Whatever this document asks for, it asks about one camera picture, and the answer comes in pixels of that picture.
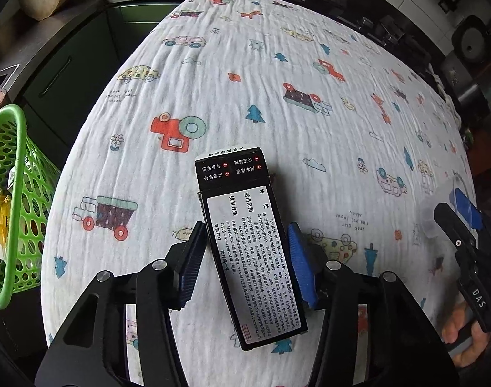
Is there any printed white tablecloth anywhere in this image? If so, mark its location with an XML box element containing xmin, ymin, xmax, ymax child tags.
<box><xmin>41</xmin><ymin>0</ymin><xmax>478</xmax><ymax>387</ymax></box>

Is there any grey metal appliance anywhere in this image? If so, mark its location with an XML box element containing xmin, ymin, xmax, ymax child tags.
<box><xmin>441</xmin><ymin>54</ymin><xmax>490</xmax><ymax>130</ymax></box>

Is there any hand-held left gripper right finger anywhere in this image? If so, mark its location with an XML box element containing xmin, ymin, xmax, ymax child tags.
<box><xmin>286</xmin><ymin>222</ymin><xmax>460</xmax><ymax>387</ymax></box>

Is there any yellow packet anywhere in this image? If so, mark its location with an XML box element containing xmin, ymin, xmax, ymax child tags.
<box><xmin>0</xmin><ymin>193</ymin><xmax>14</xmax><ymax>246</ymax></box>

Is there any black box with white label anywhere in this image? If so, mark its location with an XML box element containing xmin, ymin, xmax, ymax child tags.
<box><xmin>194</xmin><ymin>145</ymin><xmax>308</xmax><ymax>351</ymax></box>

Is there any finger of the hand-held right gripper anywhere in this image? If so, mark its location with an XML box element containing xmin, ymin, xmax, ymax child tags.
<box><xmin>450</xmin><ymin>185</ymin><xmax>486</xmax><ymax>230</ymax></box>
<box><xmin>433</xmin><ymin>203</ymin><xmax>478</xmax><ymax>267</ymax></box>

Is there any person's right hand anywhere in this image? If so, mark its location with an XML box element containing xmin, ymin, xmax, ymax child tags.
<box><xmin>441</xmin><ymin>302</ymin><xmax>491</xmax><ymax>367</ymax></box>

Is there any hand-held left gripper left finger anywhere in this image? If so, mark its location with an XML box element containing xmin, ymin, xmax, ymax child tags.
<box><xmin>35</xmin><ymin>221</ymin><xmax>208</xmax><ymax>387</ymax></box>

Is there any green plastic basket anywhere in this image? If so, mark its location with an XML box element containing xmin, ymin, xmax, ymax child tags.
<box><xmin>0</xmin><ymin>104</ymin><xmax>62</xmax><ymax>310</ymax></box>

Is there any green cabinet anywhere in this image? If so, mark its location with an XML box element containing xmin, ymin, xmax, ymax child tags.
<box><xmin>21</xmin><ymin>4</ymin><xmax>185</xmax><ymax>162</ymax></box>

